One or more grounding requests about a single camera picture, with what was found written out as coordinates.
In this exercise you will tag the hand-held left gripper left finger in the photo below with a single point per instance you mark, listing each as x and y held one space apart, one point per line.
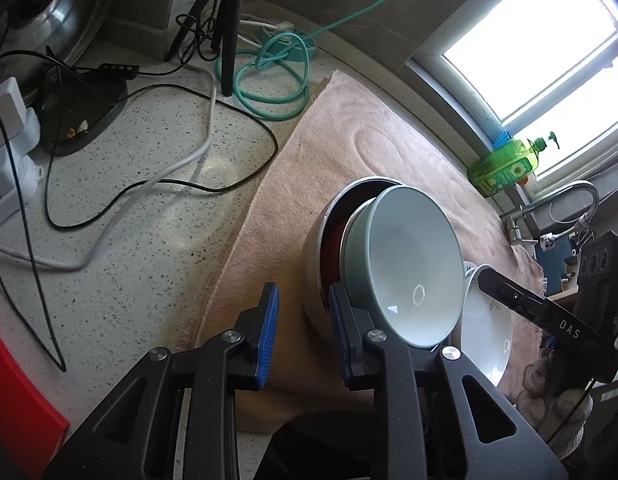
269 335

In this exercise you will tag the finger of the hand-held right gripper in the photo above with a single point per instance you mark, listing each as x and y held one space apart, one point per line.
554 322

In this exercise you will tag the black tray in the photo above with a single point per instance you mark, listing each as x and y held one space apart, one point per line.
84 105

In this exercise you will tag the person's right hand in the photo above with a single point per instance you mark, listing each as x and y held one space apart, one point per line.
554 420

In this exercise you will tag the red steel-lined bowl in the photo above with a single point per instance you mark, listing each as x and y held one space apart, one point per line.
331 255

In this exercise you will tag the green dish soap bottle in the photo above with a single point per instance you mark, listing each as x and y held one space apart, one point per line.
504 167

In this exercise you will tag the pink towel mat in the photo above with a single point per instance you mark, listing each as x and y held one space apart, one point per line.
299 160

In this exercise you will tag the light blue ceramic bowl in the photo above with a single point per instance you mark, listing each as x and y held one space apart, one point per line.
414 240

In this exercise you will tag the white plate grey leaf print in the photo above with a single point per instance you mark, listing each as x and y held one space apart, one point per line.
484 335

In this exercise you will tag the steel pot lid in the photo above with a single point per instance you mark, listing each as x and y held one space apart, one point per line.
64 5

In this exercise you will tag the scissors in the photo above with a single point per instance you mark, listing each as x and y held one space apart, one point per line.
587 236

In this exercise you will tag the window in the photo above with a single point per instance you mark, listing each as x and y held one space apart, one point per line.
539 45

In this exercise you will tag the blue plastic item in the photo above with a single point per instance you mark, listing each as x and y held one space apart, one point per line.
501 141

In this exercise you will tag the chrome faucet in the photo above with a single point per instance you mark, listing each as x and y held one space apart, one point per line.
581 192

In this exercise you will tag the large stainless steel bowl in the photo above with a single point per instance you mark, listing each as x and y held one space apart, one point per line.
313 270

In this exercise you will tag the red flat object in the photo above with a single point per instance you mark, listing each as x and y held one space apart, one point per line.
14 400

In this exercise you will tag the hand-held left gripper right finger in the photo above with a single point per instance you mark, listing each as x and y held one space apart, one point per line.
341 340

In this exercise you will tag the white power strip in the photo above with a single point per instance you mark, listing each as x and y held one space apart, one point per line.
9 105

